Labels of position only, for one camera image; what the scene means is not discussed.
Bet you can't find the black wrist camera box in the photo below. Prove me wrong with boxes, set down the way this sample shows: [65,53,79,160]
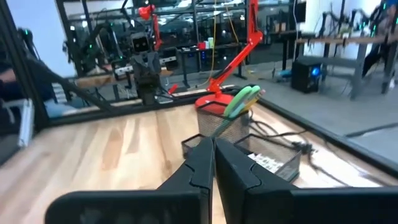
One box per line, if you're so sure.
[130,32,152,54]

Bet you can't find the red desk lamp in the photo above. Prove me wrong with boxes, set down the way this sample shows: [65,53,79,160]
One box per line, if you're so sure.
[195,0,264,108]
[138,4,162,50]

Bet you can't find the black mesh desk organizer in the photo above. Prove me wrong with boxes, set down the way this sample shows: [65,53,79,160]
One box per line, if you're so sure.
[181,101,302,183]

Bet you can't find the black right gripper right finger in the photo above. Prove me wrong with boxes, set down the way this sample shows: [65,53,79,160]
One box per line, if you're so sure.
[215,138,294,224]

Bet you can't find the black computer tower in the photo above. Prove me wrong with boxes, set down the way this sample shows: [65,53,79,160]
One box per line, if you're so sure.
[290,57,324,94]

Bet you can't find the wooden workbench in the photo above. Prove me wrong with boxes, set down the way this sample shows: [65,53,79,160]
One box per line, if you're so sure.
[295,34,398,100]

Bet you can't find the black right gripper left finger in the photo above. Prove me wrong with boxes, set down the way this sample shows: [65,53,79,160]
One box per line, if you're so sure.
[158,138,216,224]

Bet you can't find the black rig frame post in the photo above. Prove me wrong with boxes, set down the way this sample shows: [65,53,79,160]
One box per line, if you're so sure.
[0,0,50,131]

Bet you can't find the black table cable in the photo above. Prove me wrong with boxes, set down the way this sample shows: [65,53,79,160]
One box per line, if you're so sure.
[248,111,343,178]

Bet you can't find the white printed sheet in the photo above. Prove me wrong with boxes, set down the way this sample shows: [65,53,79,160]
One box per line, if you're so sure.
[248,152,285,174]

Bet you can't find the green-handled scissors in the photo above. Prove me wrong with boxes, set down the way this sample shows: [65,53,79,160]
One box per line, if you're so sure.
[223,85,261,119]

